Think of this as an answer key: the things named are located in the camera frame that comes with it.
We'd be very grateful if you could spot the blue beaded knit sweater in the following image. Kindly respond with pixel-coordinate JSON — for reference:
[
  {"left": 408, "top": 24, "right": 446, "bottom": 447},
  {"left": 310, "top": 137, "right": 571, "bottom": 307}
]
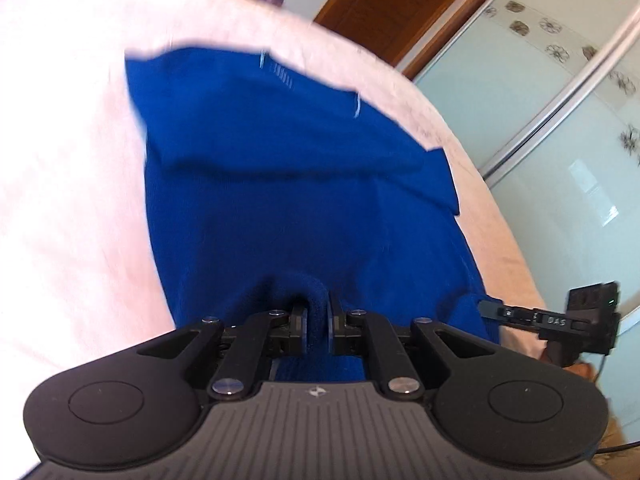
[{"left": 125, "top": 48, "right": 499, "bottom": 382}]

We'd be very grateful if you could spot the person right hand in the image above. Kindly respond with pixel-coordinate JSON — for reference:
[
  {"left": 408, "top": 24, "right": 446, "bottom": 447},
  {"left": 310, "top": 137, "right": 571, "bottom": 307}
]
[{"left": 564, "top": 359, "right": 605, "bottom": 384}]

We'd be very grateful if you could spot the pink bed blanket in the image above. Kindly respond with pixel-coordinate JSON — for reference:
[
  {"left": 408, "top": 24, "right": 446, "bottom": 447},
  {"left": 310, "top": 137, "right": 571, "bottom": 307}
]
[{"left": 1, "top": 0, "right": 542, "bottom": 479}]

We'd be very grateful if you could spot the frosted glass wardrobe door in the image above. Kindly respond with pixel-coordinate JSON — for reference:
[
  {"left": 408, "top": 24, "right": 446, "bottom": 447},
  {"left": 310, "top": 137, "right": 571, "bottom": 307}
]
[{"left": 416, "top": 0, "right": 639, "bottom": 443}]

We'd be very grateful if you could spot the brown wooden door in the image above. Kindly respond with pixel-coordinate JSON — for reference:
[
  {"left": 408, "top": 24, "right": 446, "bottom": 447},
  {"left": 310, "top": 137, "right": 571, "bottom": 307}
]
[{"left": 314, "top": 0, "right": 489, "bottom": 79}]

